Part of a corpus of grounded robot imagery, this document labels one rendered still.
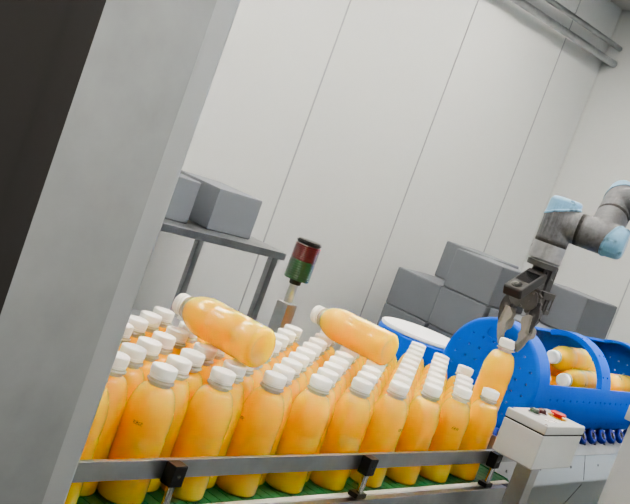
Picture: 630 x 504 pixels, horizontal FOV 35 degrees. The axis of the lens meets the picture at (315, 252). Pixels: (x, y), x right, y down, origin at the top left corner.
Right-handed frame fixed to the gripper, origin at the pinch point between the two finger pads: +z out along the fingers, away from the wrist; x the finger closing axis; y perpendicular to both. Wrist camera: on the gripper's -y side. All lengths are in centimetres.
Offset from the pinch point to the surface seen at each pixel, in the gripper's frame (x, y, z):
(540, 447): -21.3, -12.0, 15.8
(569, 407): -1.2, 44.9, 14.7
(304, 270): 46, -22, 2
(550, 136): 291, 532, -100
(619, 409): -1, 81, 15
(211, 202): 259, 157, 17
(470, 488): -9.4, -10.6, 31.3
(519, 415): -14.6, -12.3, 11.6
